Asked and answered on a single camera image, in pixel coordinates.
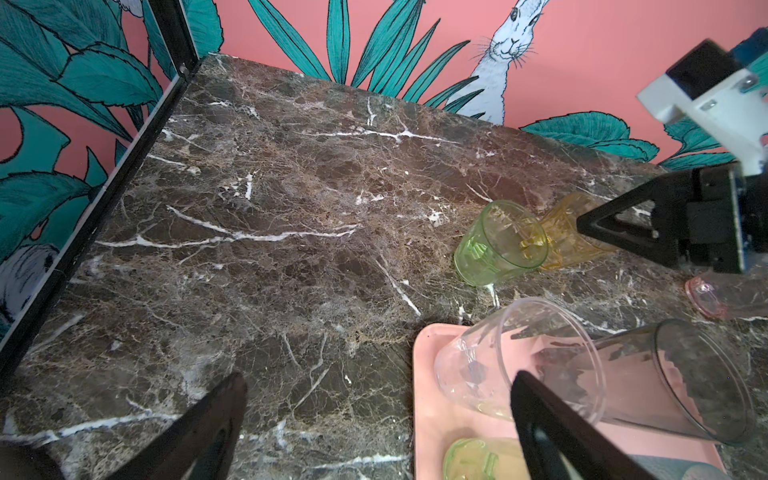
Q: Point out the green short glass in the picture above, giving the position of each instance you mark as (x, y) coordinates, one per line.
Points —
(505, 242)

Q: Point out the pink glass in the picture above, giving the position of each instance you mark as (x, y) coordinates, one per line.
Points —
(729, 296)

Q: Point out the clear glass tumbler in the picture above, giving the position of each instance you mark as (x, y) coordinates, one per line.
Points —
(477, 368)

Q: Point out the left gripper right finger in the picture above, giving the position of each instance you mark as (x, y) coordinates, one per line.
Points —
(557, 443)

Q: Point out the pink square tray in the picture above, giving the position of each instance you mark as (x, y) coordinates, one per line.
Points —
(439, 422)

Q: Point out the yellow short glass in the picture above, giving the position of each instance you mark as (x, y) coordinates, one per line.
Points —
(567, 247)

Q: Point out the light green tall glass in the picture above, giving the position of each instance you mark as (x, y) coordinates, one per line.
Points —
(485, 458)

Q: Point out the left black frame post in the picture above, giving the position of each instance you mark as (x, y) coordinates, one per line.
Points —
(85, 86)

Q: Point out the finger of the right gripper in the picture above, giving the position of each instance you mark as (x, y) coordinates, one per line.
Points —
(618, 228)

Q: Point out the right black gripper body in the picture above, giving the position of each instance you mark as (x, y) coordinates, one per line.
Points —
(712, 217)

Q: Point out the teal wine glass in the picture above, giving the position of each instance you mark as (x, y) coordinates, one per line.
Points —
(676, 469)

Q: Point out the dark brown glass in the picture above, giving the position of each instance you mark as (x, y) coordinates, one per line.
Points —
(669, 377)

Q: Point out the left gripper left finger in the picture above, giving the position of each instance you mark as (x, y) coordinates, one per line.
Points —
(201, 443)

